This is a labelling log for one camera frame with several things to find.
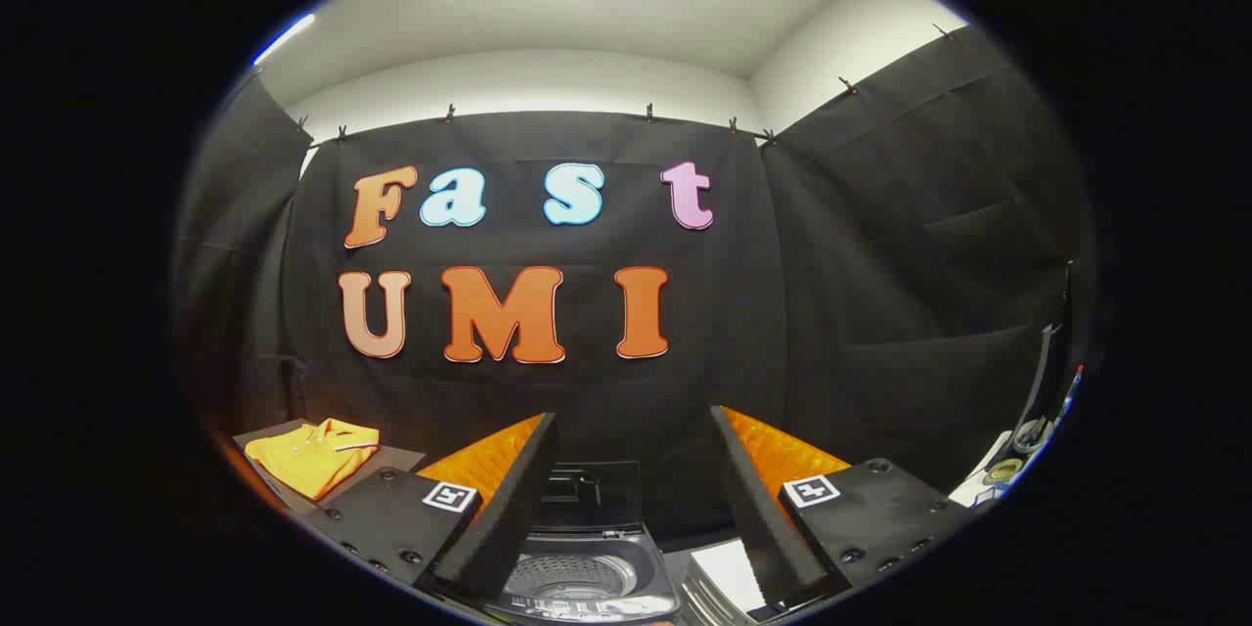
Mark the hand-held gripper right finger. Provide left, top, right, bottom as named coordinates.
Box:
left=711, top=405, right=979, bottom=611

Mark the yellow polo shirt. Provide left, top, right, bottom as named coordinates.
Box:
left=245, top=419, right=380, bottom=502

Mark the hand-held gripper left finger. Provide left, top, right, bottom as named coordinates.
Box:
left=303, top=413, right=560, bottom=605

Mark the white paper sheet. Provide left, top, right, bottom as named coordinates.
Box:
left=690, top=540, right=769, bottom=615

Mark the grey washing machine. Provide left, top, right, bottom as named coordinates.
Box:
left=484, top=523, right=686, bottom=625

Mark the grey flat board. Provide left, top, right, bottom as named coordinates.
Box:
left=233, top=419, right=427, bottom=515

